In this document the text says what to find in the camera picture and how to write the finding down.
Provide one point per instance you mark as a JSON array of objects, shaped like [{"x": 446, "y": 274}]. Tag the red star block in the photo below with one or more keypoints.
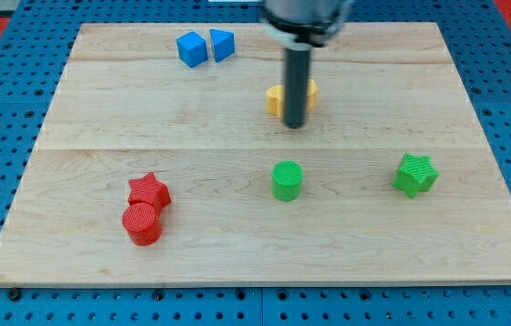
[{"x": 149, "y": 190}]

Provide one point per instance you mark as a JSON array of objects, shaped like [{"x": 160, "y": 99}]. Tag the green star block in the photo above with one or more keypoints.
[{"x": 415, "y": 174}]

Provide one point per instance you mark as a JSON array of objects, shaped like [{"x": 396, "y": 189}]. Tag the green cylinder block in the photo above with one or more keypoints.
[{"x": 287, "y": 177}]

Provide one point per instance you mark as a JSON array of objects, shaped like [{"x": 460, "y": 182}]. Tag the yellow heart block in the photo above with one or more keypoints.
[{"x": 275, "y": 99}]

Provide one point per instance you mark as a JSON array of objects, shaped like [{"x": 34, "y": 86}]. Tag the wooden board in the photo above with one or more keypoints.
[{"x": 126, "y": 105}]

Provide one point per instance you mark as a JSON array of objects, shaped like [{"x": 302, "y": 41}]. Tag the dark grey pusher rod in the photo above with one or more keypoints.
[{"x": 296, "y": 75}]

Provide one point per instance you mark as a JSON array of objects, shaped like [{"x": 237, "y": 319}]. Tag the blue triangle block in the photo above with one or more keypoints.
[{"x": 223, "y": 44}]

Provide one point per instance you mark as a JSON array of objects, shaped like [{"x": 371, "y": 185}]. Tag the red cylinder block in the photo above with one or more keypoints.
[{"x": 142, "y": 224}]

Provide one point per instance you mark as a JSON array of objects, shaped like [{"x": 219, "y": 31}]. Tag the blue cube block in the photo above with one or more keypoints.
[{"x": 192, "y": 49}]

